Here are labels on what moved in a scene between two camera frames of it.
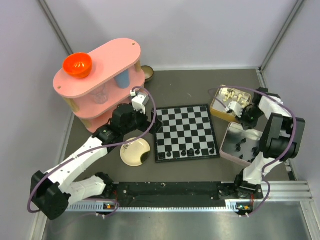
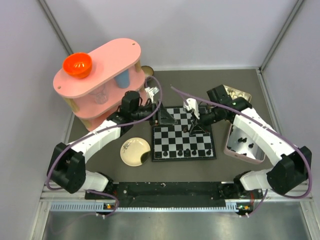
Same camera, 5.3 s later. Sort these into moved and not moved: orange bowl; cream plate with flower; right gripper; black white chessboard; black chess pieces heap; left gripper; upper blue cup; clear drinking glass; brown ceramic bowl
Moved: black chess pieces heap; left gripper; right gripper
Not moved: upper blue cup; cream plate with flower; black white chessboard; orange bowl; clear drinking glass; brown ceramic bowl
